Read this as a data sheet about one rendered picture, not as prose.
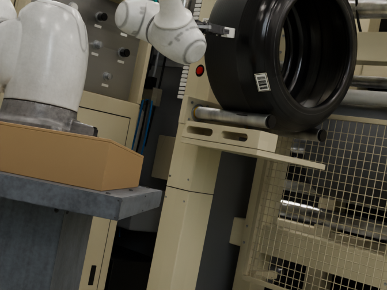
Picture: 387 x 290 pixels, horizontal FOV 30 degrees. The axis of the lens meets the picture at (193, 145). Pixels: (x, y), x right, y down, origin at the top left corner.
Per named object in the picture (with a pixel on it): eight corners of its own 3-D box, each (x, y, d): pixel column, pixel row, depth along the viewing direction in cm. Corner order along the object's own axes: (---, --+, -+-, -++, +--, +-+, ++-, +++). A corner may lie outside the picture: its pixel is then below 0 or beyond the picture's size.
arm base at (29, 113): (76, 136, 137) (82, 107, 138) (-27, 121, 143) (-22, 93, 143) (109, 147, 155) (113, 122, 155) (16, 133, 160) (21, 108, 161)
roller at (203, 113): (197, 121, 256) (190, 114, 253) (203, 110, 257) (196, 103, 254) (272, 131, 230) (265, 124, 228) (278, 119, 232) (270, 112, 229)
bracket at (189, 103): (177, 122, 252) (182, 95, 253) (251, 140, 280) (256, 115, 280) (183, 123, 250) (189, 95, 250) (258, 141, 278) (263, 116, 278)
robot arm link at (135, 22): (146, 31, 213) (172, 49, 205) (103, 25, 202) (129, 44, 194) (158, -3, 209) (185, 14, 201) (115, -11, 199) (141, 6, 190)
